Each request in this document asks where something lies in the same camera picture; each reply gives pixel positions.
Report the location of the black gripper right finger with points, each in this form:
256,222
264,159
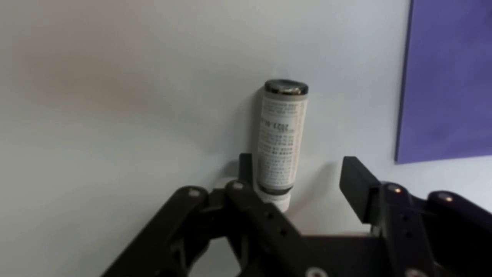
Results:
439,236

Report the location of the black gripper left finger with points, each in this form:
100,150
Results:
261,239

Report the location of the white marker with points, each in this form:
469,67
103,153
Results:
283,105

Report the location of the purple mat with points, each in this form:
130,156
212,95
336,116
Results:
445,90

